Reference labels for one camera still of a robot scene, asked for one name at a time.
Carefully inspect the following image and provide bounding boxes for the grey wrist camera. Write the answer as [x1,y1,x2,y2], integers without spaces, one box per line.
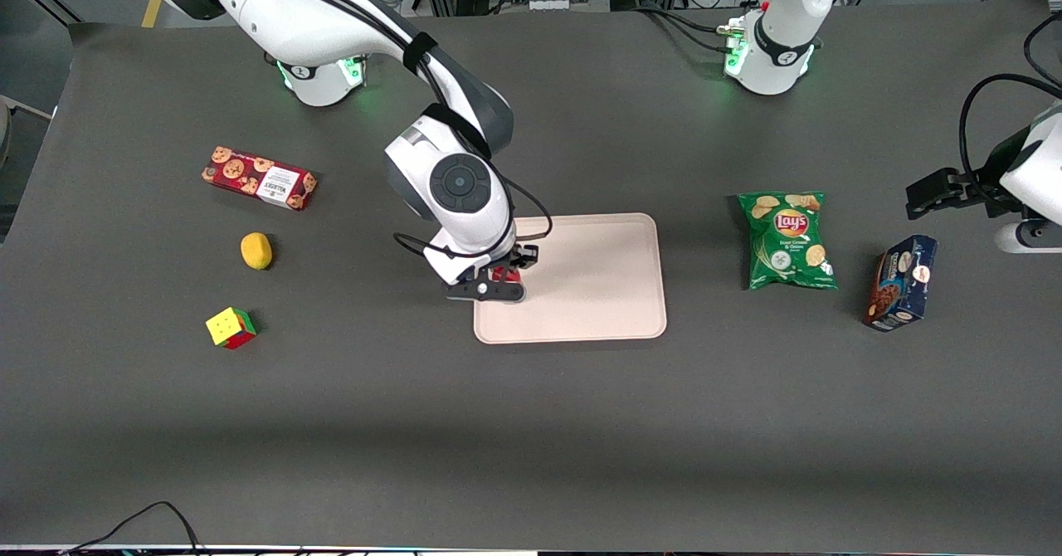
[445,278,528,305]
[994,218,1062,255]

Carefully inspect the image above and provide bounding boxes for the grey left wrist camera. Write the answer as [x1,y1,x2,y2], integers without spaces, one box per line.
[994,218,1062,255]

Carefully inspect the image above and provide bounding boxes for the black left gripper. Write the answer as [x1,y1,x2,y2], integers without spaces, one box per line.
[905,137,1028,220]

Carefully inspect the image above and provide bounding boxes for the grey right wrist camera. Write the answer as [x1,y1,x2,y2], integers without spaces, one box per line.
[445,278,528,305]

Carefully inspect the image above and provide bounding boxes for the red chocolate chip cookie box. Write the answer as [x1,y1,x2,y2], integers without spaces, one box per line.
[201,146,319,212]

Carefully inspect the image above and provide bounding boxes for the green Lay's chips bag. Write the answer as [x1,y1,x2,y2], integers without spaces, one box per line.
[737,192,839,291]

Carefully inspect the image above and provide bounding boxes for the black left base cable bundle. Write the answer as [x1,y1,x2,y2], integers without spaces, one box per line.
[629,2,748,56]

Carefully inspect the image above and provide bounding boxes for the yellow lemon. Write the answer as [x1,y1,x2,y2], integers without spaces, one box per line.
[240,232,274,271]

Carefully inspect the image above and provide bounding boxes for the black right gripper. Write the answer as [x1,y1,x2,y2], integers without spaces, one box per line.
[477,242,540,283]

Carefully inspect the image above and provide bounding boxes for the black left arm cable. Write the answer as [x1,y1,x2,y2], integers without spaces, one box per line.
[959,12,1062,200]

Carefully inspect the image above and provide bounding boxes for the beige plastic tray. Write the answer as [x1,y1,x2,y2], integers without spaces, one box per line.
[473,212,668,345]

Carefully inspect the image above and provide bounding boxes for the blue cookie box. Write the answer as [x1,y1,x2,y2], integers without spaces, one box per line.
[861,235,939,333]

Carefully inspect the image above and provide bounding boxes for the colourful rubik's cube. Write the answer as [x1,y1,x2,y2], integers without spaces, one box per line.
[205,306,258,350]

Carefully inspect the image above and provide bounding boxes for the black cable at table edge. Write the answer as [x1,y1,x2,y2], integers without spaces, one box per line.
[60,501,204,556]

